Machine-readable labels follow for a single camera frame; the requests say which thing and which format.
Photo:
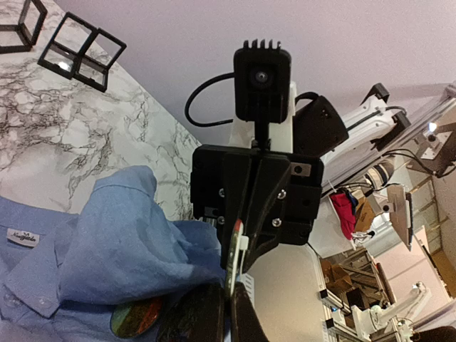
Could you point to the upright black frame box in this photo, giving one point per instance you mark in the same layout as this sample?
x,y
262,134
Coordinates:
x,y
27,37

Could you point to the blue button-up shirt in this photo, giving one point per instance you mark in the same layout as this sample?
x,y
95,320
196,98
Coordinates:
x,y
62,275

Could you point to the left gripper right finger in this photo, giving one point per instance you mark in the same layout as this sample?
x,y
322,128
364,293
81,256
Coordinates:
x,y
245,325

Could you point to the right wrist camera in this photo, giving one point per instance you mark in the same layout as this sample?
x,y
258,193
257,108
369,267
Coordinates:
x,y
262,76

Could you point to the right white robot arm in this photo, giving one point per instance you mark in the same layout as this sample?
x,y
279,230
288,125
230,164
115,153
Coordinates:
x,y
319,129

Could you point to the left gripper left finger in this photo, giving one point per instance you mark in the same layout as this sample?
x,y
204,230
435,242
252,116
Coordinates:
x,y
202,314

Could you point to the open black frame box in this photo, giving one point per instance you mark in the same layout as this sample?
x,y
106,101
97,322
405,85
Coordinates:
x,y
80,56

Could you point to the orange portrait round brooch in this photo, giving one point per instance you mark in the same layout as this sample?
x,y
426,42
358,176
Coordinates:
x,y
238,246

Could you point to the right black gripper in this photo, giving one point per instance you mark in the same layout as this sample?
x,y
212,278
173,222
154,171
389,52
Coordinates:
x,y
283,191

